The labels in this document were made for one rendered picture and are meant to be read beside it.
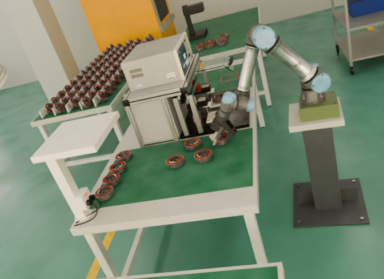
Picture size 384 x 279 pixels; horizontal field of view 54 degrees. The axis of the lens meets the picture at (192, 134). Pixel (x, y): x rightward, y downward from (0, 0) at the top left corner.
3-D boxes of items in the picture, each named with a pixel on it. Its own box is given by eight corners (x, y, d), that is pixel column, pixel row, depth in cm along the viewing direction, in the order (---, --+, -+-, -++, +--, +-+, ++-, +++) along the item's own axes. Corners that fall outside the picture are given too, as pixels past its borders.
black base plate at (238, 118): (250, 88, 301) (249, 85, 300) (249, 127, 246) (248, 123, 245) (193, 99, 313) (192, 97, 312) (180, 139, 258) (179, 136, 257)
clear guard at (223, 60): (234, 60, 289) (232, 52, 287) (233, 71, 269) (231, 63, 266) (193, 70, 297) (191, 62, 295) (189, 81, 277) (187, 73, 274)
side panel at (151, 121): (179, 139, 259) (164, 96, 245) (178, 141, 256) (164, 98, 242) (142, 146, 266) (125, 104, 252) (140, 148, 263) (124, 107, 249)
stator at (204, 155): (207, 151, 234) (205, 146, 232) (216, 156, 225) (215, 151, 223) (192, 159, 230) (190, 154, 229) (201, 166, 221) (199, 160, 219)
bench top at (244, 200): (255, 60, 369) (254, 55, 367) (259, 212, 181) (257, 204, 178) (158, 82, 394) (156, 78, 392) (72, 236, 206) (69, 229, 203)
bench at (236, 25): (268, 55, 587) (259, 6, 554) (275, 106, 428) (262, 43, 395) (200, 70, 615) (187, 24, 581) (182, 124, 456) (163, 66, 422)
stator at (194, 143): (182, 151, 243) (180, 146, 241) (190, 141, 251) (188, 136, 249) (196, 151, 237) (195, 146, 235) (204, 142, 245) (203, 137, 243)
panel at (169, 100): (192, 96, 313) (182, 63, 299) (179, 137, 256) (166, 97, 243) (191, 97, 313) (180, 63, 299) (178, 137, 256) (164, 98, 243)
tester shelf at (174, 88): (200, 58, 296) (199, 52, 294) (188, 93, 238) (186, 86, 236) (148, 70, 307) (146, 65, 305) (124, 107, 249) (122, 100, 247)
